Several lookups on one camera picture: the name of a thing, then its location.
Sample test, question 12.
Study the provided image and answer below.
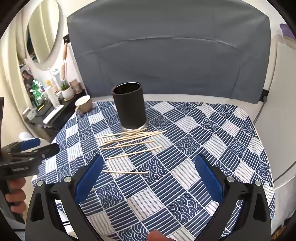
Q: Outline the white remote control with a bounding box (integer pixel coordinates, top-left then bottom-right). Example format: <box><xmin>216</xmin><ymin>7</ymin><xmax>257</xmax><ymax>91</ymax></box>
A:
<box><xmin>43</xmin><ymin>104</ymin><xmax>64</xmax><ymax>125</ymax></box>

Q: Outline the person's right hand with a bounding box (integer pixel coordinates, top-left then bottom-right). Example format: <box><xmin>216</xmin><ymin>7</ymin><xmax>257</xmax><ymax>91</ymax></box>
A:
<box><xmin>147</xmin><ymin>229</ymin><xmax>167</xmax><ymax>241</ymax></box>

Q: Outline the grey cable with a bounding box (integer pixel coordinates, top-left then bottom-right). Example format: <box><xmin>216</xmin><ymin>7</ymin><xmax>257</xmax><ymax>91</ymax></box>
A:
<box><xmin>252</xmin><ymin>95</ymin><xmax>268</xmax><ymax>125</ymax></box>

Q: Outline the white bottle with blue cap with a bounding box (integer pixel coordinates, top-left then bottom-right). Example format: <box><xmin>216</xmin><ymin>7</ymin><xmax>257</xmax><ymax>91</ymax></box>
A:
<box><xmin>51</xmin><ymin>68</ymin><xmax>61</xmax><ymax>88</ymax></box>

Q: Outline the wooden handled brush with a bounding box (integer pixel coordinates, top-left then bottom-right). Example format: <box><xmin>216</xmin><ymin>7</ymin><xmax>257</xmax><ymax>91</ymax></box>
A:
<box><xmin>59</xmin><ymin>43</ymin><xmax>69</xmax><ymax>81</ymax></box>

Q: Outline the black side shelf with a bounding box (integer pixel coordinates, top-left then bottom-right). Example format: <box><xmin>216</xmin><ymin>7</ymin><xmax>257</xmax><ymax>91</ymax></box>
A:
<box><xmin>23</xmin><ymin>89</ymin><xmax>93</xmax><ymax>143</ymax></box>

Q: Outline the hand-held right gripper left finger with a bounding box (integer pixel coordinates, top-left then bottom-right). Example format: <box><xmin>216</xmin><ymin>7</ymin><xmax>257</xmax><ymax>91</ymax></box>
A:
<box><xmin>24</xmin><ymin>154</ymin><xmax>104</xmax><ymax>241</ymax></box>

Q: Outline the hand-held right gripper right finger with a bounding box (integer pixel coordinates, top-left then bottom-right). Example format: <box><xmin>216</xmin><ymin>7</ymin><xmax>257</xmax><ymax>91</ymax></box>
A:
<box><xmin>194</xmin><ymin>153</ymin><xmax>272</xmax><ymax>241</ymax></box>

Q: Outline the beige mug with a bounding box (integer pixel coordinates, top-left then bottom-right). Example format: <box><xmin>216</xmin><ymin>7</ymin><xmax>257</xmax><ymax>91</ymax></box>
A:
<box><xmin>74</xmin><ymin>95</ymin><xmax>93</xmax><ymax>114</ymax></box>

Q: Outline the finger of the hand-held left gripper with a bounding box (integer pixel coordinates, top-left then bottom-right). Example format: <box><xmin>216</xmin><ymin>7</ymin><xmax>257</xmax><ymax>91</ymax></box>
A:
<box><xmin>7</xmin><ymin>143</ymin><xmax>60</xmax><ymax>163</ymax></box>
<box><xmin>3</xmin><ymin>138</ymin><xmax>41</xmax><ymax>154</ymax></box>

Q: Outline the person's left hand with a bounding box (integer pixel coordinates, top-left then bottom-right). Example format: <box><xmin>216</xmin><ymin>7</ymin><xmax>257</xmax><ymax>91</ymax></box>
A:
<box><xmin>5</xmin><ymin>178</ymin><xmax>27</xmax><ymax>205</ymax></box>

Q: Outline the small plant in white pot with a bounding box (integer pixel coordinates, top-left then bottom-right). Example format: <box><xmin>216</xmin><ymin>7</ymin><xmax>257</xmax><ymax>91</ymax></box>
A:
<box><xmin>60</xmin><ymin>83</ymin><xmax>75</xmax><ymax>101</ymax></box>

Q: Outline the pink container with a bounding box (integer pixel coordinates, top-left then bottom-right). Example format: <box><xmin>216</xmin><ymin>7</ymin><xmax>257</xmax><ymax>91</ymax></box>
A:
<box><xmin>69</xmin><ymin>79</ymin><xmax>83</xmax><ymax>94</ymax></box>

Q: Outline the blue white patterned tablecloth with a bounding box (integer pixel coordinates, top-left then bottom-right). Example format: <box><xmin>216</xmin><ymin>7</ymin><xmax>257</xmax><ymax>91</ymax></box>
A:
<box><xmin>32</xmin><ymin>100</ymin><xmax>276</xmax><ymax>241</ymax></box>

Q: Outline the clear glass cup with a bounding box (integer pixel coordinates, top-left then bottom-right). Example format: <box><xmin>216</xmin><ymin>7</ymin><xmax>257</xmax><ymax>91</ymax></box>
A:
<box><xmin>112</xmin><ymin>82</ymin><xmax>148</xmax><ymax>131</ymax></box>

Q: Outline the white cabinet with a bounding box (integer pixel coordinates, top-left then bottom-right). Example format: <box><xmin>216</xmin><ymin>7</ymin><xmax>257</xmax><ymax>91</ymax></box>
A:
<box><xmin>253</xmin><ymin>34</ymin><xmax>296</xmax><ymax>192</ymax></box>

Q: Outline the white cylindrical bottle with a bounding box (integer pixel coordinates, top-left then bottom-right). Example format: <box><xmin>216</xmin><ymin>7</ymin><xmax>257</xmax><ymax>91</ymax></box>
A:
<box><xmin>45</xmin><ymin>86</ymin><xmax>60</xmax><ymax>107</ymax></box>

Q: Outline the round wall mirror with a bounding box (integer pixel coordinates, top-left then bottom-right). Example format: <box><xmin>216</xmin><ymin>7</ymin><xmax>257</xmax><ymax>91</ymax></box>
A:
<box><xmin>25</xmin><ymin>0</ymin><xmax>64</xmax><ymax>64</ymax></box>

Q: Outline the pile of wooden chopsticks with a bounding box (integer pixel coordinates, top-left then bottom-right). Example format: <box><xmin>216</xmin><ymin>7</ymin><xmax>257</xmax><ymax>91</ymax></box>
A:
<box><xmin>95</xmin><ymin>130</ymin><xmax>167</xmax><ymax>174</ymax></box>

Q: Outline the grey fabric backdrop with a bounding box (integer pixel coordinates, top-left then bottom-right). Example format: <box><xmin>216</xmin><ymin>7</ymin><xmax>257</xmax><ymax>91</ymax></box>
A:
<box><xmin>67</xmin><ymin>0</ymin><xmax>271</xmax><ymax>105</ymax></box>

